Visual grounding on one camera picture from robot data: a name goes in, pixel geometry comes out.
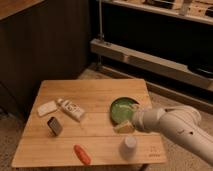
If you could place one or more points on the orange carrot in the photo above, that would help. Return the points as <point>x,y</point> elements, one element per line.
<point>82,155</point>

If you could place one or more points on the white ceramic cup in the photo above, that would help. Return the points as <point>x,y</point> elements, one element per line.
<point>128,147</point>

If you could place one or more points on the white lotion bottle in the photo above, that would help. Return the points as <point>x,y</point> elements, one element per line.
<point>71,109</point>

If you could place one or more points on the wooden table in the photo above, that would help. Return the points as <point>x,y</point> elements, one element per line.
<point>38,147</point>

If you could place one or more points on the green bowl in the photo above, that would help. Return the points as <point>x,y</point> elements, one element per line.
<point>121,110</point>

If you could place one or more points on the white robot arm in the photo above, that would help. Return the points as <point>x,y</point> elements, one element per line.
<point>180,124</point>

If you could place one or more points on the small brown box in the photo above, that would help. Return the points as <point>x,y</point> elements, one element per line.
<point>55,126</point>

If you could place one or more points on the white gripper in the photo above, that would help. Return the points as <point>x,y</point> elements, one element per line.
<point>143,120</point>

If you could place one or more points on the wooden shelf beam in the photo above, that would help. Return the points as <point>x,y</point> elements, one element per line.
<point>151,63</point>

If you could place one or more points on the upper wooden shelf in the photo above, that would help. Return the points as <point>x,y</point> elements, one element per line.
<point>200,11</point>

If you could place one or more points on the metal pole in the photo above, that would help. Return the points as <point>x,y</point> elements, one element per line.
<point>101,35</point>

